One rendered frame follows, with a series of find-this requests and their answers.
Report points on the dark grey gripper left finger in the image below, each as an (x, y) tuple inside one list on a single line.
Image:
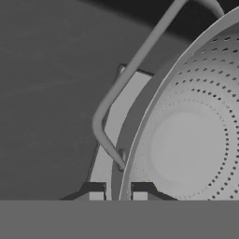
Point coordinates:
[(130, 93)]

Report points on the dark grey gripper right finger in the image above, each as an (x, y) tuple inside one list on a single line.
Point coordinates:
[(141, 188)]

